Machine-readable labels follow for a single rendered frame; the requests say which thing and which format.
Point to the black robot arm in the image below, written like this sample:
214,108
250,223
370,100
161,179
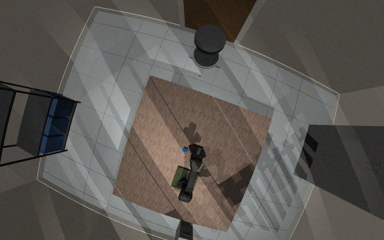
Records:
196,161

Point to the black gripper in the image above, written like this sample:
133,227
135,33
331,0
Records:
192,148

